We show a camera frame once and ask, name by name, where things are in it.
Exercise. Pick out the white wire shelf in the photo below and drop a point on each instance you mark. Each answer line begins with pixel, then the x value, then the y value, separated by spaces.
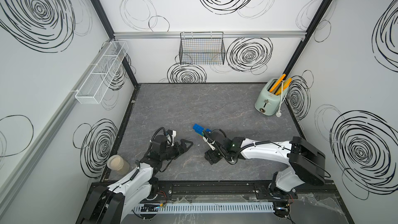
pixel 95 86

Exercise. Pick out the beige plastic cup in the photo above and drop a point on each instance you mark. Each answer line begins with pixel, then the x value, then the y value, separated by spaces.
pixel 118 164

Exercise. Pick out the black wire basket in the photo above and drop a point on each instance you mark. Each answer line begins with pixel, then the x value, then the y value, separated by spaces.
pixel 202 48

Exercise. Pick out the mint green toaster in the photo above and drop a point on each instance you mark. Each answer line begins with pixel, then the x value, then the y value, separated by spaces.
pixel 270 104

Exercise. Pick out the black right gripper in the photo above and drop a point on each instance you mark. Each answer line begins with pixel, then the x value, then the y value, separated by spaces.
pixel 209 157

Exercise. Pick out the orange toast slice right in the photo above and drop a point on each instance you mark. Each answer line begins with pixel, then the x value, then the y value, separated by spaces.
pixel 284 86

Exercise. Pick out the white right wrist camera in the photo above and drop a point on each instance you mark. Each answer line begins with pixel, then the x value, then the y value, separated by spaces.
pixel 209 142

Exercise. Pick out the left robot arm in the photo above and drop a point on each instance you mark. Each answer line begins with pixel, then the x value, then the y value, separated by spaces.
pixel 111 204

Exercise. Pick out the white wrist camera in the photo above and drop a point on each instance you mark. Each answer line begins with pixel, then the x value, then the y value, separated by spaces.
pixel 171 134
pixel 209 142

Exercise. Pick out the grey slotted cable duct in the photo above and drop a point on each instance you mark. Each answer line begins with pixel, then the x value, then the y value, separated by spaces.
pixel 199 208

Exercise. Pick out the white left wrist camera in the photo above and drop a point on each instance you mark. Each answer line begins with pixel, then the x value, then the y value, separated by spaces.
pixel 171 134

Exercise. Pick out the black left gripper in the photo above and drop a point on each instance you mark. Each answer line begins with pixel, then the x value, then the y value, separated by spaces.
pixel 178 152

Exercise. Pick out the blue long lego brick front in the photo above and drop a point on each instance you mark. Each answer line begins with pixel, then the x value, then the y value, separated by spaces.
pixel 198 129

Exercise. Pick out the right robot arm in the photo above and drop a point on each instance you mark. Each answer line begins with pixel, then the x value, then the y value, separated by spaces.
pixel 305 163

